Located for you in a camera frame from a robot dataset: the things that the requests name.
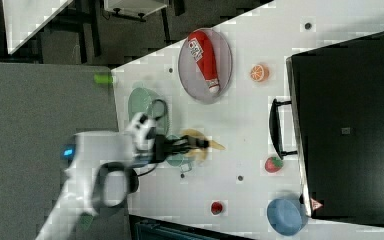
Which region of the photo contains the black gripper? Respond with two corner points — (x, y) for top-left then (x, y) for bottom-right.
(151, 135), (210, 163)

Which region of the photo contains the peeled yellow banana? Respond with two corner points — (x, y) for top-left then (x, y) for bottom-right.
(181, 129), (225, 162)

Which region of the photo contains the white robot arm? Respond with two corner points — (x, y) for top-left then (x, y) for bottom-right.
(35, 112), (215, 240)

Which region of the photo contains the green mug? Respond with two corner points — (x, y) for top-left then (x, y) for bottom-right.
(165, 135), (192, 174)

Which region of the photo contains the pink round plate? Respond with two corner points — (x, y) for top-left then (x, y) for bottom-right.
(178, 28), (232, 104)

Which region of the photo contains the green perforated colander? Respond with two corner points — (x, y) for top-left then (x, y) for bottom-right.
(128, 87), (169, 135)

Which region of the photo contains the red round button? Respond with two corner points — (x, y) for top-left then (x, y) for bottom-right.
(211, 201), (223, 215)

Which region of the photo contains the red toy strawberry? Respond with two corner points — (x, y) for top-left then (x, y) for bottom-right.
(264, 157), (284, 173)

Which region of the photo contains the orange slice toy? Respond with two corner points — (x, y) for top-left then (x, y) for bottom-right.
(250, 64), (270, 82)

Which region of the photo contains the red ketchup bottle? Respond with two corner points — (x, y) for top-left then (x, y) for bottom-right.
(187, 30), (220, 94)

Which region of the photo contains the green marker cap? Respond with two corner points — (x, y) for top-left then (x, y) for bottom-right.
(94, 74), (113, 85)

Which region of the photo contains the blue bowl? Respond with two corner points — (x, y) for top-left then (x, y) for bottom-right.
(266, 198), (308, 236)

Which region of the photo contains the black toaster oven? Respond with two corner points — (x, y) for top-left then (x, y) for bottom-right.
(269, 31), (384, 227)

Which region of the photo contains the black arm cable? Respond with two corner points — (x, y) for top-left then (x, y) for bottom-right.
(136, 98), (169, 178)

